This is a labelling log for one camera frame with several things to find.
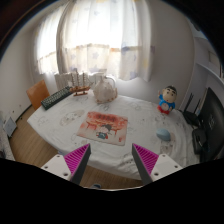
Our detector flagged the cartoon boy figurine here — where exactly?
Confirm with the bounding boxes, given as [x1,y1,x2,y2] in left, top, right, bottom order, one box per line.
[157,85,177,115]

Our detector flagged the white star-patterned curtain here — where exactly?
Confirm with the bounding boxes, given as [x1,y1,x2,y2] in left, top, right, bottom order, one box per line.
[34,0,153,81]

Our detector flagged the black wifi router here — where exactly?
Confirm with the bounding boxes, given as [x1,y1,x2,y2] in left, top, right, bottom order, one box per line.
[182,93,200,126]

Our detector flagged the light blue computer mouse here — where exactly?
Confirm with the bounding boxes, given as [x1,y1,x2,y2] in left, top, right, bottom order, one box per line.
[156,129,171,141]

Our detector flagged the white patterned tablecloth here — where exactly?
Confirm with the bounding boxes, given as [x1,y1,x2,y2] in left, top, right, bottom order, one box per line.
[28,93,199,179]

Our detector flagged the red cartoon mouse pad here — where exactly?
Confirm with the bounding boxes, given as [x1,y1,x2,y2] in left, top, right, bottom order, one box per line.
[77,111,128,146]

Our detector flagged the dark green keyboard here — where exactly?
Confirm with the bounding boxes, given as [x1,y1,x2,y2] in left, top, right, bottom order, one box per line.
[41,86,71,110]

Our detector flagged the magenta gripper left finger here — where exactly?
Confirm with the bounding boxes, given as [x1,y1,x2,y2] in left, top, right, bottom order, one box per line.
[42,144,91,185]

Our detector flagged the black computer monitor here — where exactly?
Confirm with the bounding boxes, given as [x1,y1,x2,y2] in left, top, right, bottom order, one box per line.
[199,88,224,162]

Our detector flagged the orange wooden chair back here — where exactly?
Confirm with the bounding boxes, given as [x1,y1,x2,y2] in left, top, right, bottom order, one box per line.
[26,80,50,110]

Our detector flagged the wooden model sailing ship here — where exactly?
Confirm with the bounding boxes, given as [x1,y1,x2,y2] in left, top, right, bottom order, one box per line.
[69,71,91,96]

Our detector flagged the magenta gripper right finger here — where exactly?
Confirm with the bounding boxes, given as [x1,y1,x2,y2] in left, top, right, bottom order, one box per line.
[132,144,182,185]

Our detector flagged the white lidded pot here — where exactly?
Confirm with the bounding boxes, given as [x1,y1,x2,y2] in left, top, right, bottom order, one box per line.
[93,78,117,104]

